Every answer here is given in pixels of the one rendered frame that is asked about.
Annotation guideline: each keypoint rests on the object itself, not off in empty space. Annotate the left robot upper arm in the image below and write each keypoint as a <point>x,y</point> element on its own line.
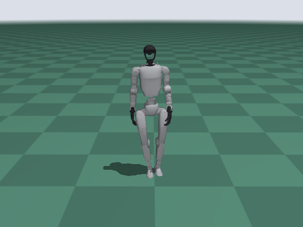
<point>166,88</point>

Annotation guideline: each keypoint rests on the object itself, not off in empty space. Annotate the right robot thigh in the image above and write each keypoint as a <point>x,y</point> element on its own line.
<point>142,127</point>

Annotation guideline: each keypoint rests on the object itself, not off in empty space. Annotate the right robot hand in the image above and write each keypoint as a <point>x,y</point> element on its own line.
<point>132,111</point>

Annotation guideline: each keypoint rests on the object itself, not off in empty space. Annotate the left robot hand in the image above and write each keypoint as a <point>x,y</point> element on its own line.
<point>169,116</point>

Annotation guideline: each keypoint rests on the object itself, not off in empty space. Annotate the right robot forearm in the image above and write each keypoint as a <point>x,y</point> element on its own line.
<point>132,100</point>

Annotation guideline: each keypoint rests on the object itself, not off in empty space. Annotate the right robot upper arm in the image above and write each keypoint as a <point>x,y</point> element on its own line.
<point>134,79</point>

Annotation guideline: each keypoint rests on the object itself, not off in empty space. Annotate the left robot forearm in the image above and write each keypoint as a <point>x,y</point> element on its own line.
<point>168,100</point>

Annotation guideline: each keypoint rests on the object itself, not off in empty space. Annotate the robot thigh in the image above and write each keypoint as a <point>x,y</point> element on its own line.
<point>142,127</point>
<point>162,130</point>

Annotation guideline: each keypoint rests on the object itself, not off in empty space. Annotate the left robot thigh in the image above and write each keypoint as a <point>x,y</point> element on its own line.
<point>162,130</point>

